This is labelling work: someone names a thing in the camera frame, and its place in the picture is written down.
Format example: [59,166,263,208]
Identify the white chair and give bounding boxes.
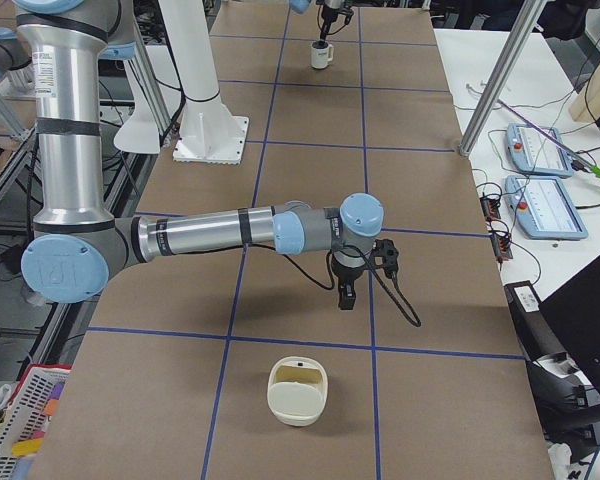
[114,45,181,154]

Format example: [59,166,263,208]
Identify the near blue teach pendant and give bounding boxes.
[504,175,588,241]

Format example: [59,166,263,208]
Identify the black office chair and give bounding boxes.
[504,281,600,447]

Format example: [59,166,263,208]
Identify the white mug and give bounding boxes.
[310,40,334,70]

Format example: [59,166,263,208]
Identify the far blue teach pendant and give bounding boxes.
[506,124,574,178]

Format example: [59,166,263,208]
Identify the white plastic basket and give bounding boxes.
[0,365,71,479]

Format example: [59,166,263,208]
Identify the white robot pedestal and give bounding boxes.
[159,0,249,165]

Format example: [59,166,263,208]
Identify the aluminium frame post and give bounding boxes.
[458,0,546,157]

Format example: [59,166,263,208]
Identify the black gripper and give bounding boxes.
[331,256,366,311]

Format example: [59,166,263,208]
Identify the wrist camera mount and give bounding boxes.
[370,239,399,280]

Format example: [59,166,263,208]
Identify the metal reacher grabber tool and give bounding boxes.
[496,99,600,179]

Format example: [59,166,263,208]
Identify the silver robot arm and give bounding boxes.
[315,0,354,43]
[16,1,384,310]

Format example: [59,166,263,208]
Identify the blue teach pendant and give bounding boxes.
[504,175,588,241]
[506,124,574,178]

